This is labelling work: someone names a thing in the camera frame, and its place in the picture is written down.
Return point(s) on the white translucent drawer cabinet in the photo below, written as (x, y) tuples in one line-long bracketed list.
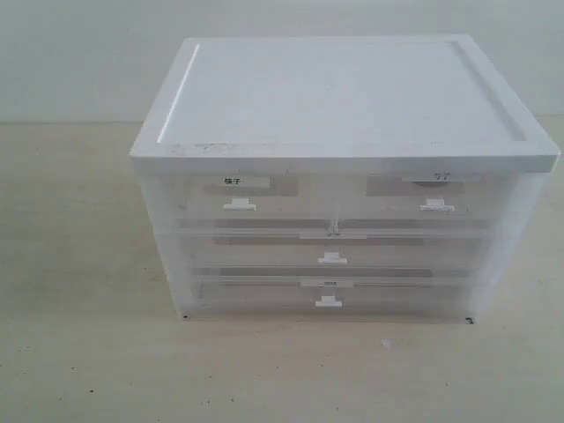
[(424, 108)]

